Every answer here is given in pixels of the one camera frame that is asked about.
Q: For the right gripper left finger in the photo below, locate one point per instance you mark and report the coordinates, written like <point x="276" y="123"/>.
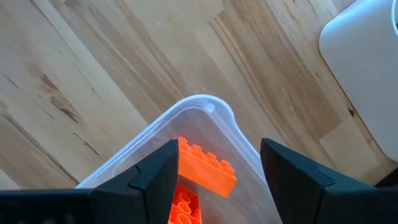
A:
<point x="133" y="199"/>

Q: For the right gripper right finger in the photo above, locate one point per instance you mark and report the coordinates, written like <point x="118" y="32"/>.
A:
<point x="298" y="199"/>

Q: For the orange toy brick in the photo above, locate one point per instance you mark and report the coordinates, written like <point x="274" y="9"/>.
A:
<point x="185" y="205"/>
<point x="205" y="174"/>

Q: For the clear plastic bin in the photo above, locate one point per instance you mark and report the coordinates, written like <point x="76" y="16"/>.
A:
<point x="205" y="124"/>

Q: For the white plastic bin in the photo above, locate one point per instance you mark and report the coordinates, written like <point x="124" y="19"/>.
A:
<point x="363" y="77"/>

